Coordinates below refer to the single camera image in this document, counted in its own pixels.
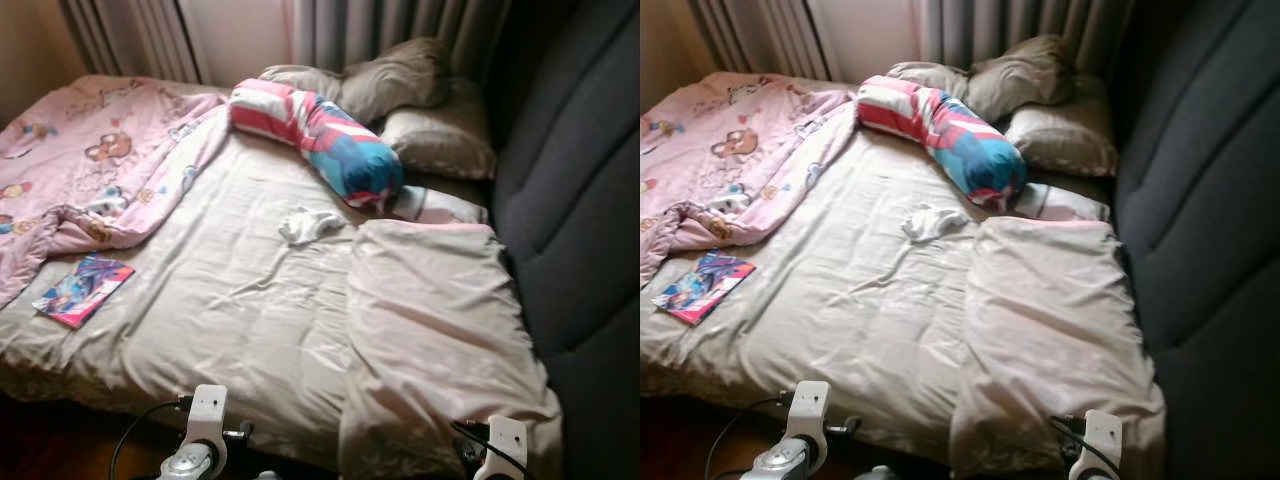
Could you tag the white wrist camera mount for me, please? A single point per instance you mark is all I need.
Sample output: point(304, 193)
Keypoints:
point(207, 415)
point(1103, 442)
point(808, 412)
point(507, 448)

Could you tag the beige floral bed sheet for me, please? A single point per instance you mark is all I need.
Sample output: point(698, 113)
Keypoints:
point(850, 300)
point(230, 300)

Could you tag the red blue striped bolster pillow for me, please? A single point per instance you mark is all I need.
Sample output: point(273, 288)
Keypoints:
point(950, 138)
point(330, 140)

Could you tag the small white floral pillow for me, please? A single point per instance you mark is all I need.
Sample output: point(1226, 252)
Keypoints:
point(445, 207)
point(1070, 204)

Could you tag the pleated window curtain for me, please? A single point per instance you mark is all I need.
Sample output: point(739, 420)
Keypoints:
point(1020, 22)
point(760, 35)
point(400, 25)
point(130, 35)

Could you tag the beige plump pillow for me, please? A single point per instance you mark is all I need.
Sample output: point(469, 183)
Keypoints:
point(1065, 132)
point(445, 135)

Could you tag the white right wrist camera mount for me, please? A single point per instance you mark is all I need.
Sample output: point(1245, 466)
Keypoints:
point(1103, 442)
point(507, 448)

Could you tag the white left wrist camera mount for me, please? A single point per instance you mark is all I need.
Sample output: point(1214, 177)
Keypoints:
point(808, 412)
point(207, 415)

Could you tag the colourful comic book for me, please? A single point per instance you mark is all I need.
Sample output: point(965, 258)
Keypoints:
point(705, 288)
point(85, 292)

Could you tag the pink cartoon print blanket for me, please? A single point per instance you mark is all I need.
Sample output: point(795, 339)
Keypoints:
point(720, 155)
point(90, 160)

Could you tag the taupe flat pillow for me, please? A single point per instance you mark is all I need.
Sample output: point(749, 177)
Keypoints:
point(920, 78)
point(295, 82)

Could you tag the small white crumpled cloth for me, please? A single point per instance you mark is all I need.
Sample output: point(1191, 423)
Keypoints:
point(305, 226)
point(930, 223)

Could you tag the dark grey upholstered sofa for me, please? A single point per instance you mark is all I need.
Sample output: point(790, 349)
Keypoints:
point(580, 200)
point(1200, 200)

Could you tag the large beige pillow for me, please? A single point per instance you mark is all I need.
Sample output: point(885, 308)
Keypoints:
point(1050, 340)
point(440, 340)

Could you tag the taupe crumpled pillow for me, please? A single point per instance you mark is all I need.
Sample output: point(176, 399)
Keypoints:
point(1025, 78)
point(400, 80)

